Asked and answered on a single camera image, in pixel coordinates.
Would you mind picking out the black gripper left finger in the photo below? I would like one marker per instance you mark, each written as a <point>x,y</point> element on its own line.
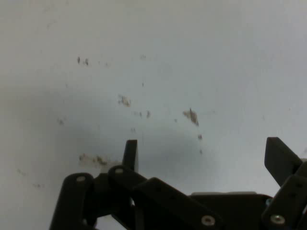
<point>153,196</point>

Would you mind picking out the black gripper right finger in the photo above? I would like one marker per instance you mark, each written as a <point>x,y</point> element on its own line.
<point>279,160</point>

